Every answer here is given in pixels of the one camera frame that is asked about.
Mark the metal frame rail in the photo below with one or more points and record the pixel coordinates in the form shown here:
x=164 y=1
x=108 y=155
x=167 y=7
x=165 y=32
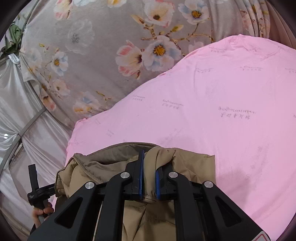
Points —
x=30 y=121

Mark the white satin curtain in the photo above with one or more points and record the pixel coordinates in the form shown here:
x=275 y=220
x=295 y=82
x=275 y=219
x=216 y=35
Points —
x=23 y=92

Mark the pink bed sheet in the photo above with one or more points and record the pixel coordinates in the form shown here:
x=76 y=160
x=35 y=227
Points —
x=219 y=115

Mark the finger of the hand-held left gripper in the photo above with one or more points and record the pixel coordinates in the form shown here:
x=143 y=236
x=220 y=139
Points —
x=33 y=177

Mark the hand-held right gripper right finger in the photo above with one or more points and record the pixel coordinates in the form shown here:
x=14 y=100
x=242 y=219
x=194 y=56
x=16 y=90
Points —
x=158 y=185

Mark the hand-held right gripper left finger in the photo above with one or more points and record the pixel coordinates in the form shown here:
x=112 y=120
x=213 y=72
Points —
x=141 y=180

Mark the olive quilted jacket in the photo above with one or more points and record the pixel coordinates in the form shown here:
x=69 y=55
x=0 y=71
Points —
x=192 y=166

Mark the person's left hand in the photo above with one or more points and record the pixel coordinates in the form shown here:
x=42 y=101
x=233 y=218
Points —
x=38 y=219

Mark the green plant leaves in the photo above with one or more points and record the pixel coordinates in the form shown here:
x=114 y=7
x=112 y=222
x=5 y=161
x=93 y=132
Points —
x=13 y=32

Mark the grey floral cloth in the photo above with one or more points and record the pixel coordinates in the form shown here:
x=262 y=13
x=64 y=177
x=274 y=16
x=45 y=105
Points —
x=104 y=46

